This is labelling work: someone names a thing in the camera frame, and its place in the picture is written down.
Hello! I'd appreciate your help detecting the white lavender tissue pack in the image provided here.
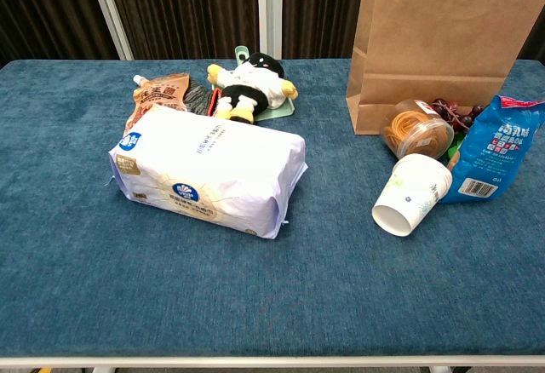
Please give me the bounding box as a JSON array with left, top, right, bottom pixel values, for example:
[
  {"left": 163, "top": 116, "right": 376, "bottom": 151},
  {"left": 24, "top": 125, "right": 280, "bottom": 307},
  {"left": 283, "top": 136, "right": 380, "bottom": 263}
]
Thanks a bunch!
[{"left": 104, "top": 104, "right": 309, "bottom": 241}]

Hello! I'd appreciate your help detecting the white paper cup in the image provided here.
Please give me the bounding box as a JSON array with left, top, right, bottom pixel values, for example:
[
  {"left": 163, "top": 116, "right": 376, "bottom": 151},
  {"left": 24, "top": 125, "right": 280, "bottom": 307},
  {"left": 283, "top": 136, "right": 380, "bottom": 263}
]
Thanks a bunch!
[{"left": 371, "top": 152, "right": 454, "bottom": 238}]

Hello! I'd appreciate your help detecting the dark red grape bunch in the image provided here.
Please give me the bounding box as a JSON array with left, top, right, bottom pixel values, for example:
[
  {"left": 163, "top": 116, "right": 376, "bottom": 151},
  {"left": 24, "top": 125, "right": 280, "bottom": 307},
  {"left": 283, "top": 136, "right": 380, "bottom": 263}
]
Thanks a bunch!
[{"left": 428, "top": 97, "right": 487, "bottom": 132}]

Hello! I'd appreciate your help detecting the green toy building block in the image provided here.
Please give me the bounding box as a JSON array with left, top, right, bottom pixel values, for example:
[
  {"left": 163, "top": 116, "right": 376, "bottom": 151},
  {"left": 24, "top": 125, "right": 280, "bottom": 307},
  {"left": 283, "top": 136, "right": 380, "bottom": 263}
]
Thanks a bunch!
[{"left": 445, "top": 131, "right": 466, "bottom": 162}]

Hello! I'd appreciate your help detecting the blue plastic object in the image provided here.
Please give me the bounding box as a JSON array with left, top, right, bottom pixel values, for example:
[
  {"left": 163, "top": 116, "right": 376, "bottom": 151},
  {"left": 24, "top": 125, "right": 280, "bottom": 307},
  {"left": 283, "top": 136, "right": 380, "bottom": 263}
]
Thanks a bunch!
[{"left": 438, "top": 95, "right": 545, "bottom": 205}]

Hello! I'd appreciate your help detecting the brown paper shopping bag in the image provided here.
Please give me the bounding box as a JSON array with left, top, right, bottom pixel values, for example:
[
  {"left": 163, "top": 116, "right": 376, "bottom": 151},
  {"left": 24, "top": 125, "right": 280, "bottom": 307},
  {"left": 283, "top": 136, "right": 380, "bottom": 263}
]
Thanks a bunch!
[{"left": 346, "top": 0, "right": 542, "bottom": 136}]

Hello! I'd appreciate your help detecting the mint green dustpan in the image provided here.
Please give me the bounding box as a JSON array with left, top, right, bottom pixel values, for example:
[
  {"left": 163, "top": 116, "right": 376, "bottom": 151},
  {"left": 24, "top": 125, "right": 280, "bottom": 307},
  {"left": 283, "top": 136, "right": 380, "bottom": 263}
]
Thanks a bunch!
[{"left": 233, "top": 45, "right": 296, "bottom": 123}]

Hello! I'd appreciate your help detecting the black white plush doll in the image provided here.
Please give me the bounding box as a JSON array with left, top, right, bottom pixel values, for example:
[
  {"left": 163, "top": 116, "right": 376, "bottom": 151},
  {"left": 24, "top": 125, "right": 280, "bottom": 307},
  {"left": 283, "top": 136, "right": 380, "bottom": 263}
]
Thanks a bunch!
[{"left": 206, "top": 52, "right": 299, "bottom": 125}]

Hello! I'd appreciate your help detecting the brown spouted sauce pouch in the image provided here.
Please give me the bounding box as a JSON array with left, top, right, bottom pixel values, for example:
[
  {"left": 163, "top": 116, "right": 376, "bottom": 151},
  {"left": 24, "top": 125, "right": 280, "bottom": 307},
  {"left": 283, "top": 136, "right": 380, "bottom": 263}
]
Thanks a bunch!
[{"left": 123, "top": 72, "right": 192, "bottom": 136}]

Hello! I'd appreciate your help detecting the dark pleated curtain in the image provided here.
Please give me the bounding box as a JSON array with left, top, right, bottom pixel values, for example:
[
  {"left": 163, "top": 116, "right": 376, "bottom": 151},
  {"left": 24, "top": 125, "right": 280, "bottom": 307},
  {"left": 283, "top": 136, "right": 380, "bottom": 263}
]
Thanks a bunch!
[
  {"left": 0, "top": 0, "right": 121, "bottom": 68},
  {"left": 516, "top": 23, "right": 545, "bottom": 64},
  {"left": 103, "top": 0, "right": 261, "bottom": 61},
  {"left": 282, "top": 0, "right": 367, "bottom": 60}
]

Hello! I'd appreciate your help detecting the blue table mat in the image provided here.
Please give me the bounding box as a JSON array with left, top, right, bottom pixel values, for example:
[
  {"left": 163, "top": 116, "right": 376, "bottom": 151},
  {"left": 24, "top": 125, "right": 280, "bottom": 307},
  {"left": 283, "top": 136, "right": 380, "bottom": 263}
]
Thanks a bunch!
[{"left": 0, "top": 58, "right": 545, "bottom": 358}]

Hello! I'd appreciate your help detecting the white frame post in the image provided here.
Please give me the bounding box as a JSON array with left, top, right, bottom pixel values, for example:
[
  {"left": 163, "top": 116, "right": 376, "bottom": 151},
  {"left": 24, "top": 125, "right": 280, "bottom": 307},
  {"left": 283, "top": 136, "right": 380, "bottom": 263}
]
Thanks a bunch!
[
  {"left": 84, "top": 0, "right": 135, "bottom": 61},
  {"left": 255, "top": 0, "right": 284, "bottom": 60}
]

